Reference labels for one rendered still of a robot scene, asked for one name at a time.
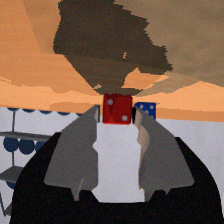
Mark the dark blue die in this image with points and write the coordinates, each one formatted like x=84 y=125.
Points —
x=149 y=108

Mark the red die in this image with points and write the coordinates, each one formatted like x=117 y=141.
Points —
x=117 y=109

